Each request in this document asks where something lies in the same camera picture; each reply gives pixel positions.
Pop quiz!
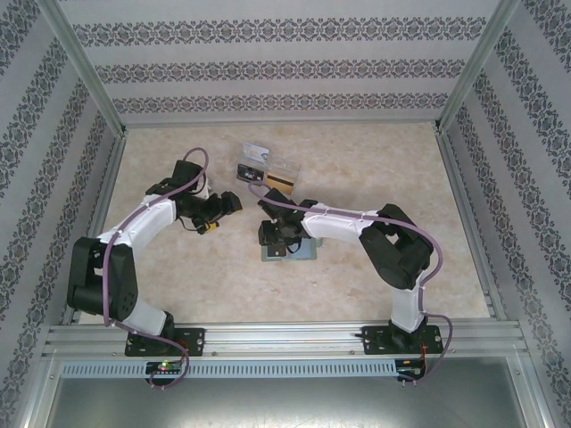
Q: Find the green card holder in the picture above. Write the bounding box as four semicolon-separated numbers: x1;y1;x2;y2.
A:
261;237;321;264

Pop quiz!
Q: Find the clear acrylic card stand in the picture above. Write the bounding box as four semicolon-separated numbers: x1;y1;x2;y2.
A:
235;141;303;198

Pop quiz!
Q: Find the gold card with dark stripe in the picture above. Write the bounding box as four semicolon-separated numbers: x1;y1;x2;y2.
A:
266;169;295;197

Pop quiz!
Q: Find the black card with white logo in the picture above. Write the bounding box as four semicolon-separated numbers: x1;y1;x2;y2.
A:
236;163;265;183

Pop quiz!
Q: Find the metal sheet panel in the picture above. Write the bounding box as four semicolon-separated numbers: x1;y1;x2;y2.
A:
26;356;550;428

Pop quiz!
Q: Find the aluminium side rail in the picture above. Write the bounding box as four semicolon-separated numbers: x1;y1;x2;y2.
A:
60;131;128;325
434;128;508;320

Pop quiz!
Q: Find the aluminium mounting rail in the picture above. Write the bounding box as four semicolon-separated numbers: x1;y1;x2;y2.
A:
42;320;530;358

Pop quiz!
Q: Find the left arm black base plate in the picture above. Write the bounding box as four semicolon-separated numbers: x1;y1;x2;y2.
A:
124;327;207;358

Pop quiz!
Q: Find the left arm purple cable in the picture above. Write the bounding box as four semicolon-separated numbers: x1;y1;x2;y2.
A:
102;147;211;391

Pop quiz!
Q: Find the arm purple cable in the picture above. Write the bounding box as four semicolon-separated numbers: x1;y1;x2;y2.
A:
102;147;211;391
247;181;456;385

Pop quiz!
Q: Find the slotted grey cable duct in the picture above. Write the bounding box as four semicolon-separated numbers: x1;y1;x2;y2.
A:
60;359;398;378

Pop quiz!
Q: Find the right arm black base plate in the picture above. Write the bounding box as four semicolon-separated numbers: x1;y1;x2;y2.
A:
361;325;445;357

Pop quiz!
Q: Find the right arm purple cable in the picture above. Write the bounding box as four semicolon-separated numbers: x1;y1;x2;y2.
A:
247;181;456;385

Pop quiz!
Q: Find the aluminium frame post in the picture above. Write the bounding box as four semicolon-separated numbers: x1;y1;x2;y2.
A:
434;0;523;135
35;0;128;137

